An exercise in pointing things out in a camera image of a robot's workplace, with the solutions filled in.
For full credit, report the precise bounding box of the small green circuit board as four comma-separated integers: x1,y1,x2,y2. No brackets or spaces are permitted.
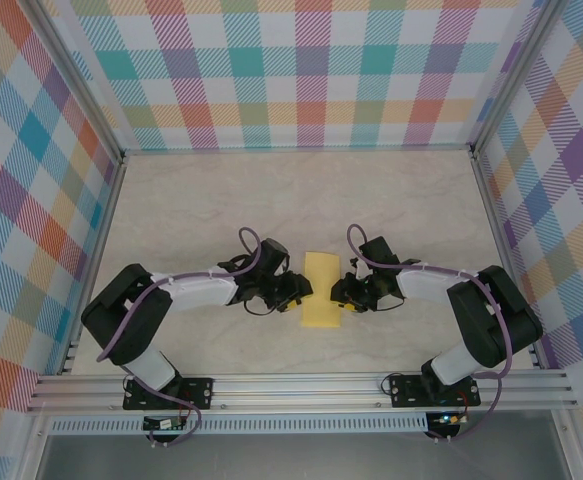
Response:
143,415,188,431

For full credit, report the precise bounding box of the slotted grey cable duct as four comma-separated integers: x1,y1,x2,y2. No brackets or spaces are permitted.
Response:
49,412,430,435

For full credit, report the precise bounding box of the grey metal panel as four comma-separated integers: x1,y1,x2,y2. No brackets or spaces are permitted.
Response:
35,433,572,480

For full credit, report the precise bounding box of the gripper thin black cable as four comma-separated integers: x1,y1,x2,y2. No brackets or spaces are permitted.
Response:
370,294,407,312
245,298,278,318

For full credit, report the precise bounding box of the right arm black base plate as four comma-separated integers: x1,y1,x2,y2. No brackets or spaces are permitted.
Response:
389,373,482,409

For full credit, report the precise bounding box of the aluminium frame post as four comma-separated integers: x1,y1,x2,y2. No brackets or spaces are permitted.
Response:
470,0,572,159
23,0,127,161

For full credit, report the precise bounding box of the left gripper thin black cable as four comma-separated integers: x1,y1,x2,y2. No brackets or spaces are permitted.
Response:
245,298,278,318

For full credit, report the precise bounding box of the aluminium side rail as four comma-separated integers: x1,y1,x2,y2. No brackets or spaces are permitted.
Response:
58,152,128,376
469,144,552,371

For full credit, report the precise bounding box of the yellow square paper sheet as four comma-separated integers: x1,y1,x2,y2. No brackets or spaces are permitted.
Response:
299,251,343,330

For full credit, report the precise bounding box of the right gripper thin black cable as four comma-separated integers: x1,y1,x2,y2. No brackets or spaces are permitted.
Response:
370,294,407,312

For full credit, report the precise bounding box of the aluminium mounting rail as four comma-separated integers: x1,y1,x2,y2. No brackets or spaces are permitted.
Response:
30,369,580,414

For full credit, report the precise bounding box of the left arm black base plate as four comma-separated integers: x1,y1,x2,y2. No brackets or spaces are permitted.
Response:
122,377,216,411

